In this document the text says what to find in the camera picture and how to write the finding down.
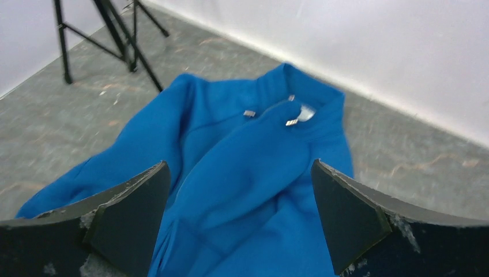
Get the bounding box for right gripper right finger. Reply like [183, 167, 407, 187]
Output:
[311, 160, 488, 276]

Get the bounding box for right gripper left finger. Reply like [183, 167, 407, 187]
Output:
[1, 162, 171, 276]

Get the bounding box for blue zip-up jacket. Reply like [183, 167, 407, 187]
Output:
[17, 63, 353, 276]

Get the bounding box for black music stand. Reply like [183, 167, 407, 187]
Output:
[52, 0, 171, 93]

